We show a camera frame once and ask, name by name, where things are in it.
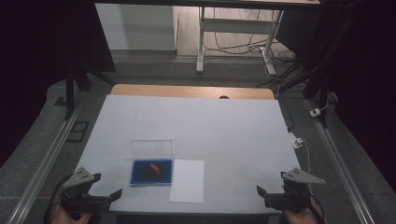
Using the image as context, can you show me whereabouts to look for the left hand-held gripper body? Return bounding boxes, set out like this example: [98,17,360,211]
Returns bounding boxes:
[60,166,112,221]

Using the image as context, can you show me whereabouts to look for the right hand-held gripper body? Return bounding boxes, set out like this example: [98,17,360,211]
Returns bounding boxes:
[264,167,327,215]

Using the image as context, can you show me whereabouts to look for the blue ink pad box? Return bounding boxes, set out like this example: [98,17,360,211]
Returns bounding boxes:
[130,139,174,188]

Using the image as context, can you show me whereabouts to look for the person's right hand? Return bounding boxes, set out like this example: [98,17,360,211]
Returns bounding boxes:
[281,199,321,224]

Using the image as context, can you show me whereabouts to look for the person's left hand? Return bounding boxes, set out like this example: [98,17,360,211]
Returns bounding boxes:
[49,203,94,224]

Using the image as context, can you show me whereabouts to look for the white power adapter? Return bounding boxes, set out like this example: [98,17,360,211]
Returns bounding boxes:
[290,132,304,149]

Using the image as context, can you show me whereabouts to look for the white paper sheet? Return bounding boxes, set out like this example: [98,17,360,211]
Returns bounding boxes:
[169,159,205,204]

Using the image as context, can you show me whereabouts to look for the white table cover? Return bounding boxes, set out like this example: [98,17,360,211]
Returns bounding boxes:
[74,94,302,215]

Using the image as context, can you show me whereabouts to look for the black metal stand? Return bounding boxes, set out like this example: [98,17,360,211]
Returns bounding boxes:
[278,55,332,129]
[64,60,117,121]

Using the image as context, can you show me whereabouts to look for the wooden table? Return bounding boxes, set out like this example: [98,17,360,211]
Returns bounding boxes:
[110,83,276,101]

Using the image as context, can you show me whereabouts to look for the black curtain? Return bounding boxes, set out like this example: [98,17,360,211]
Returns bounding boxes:
[275,0,396,192]
[0,0,117,167]

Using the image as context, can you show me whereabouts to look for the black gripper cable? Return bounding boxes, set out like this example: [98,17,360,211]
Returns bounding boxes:
[43,175,73,224]
[310,194,326,224]

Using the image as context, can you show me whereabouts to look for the aluminium floor rail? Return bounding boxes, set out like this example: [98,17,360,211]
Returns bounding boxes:
[305,99,376,224]
[6,104,84,224]

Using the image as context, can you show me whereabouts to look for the tangle of floor cables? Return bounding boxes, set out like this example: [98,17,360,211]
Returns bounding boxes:
[204,7,304,90]

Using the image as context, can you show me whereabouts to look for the white desk frame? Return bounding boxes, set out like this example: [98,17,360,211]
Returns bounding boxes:
[195,6,285,77]

